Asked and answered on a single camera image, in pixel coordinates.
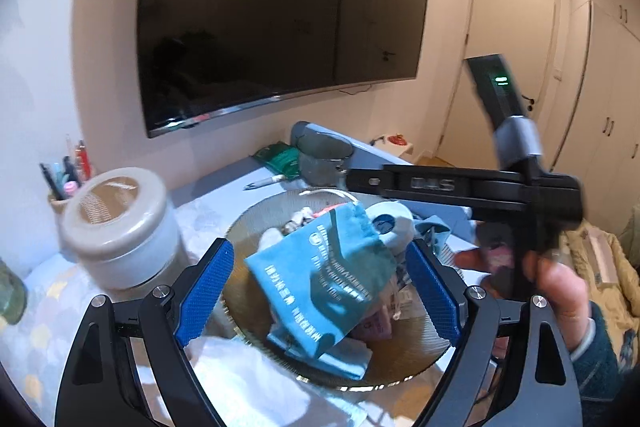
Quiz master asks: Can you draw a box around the white door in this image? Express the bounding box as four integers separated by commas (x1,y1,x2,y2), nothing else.
437,0,556,170

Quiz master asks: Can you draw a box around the wall-mounted black television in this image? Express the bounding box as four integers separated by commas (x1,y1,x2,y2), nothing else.
137,0,427,138

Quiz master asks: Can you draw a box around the green packet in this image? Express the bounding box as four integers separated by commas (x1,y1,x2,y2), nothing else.
253,141,300,181

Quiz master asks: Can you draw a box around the teal printed drawstring bag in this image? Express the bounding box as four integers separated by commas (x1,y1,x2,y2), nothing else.
245,202,396,381

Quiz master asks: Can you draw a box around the round glass tray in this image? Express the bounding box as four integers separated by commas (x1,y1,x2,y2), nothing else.
222,190,451,389

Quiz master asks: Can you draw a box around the grey white plush toy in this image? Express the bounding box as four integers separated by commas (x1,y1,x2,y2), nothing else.
366,202,416,257

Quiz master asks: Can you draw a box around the cork pen holder cup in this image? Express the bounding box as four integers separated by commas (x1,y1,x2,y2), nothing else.
39,136,98,227

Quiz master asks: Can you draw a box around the glass flower vase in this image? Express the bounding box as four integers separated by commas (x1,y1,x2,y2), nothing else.
0,260,27,325

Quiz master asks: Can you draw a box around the person's right hand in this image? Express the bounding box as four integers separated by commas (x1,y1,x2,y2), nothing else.
454,248,591,352

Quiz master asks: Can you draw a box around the beige thermos bottle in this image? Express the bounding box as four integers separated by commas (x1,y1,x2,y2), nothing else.
61,167,190,294

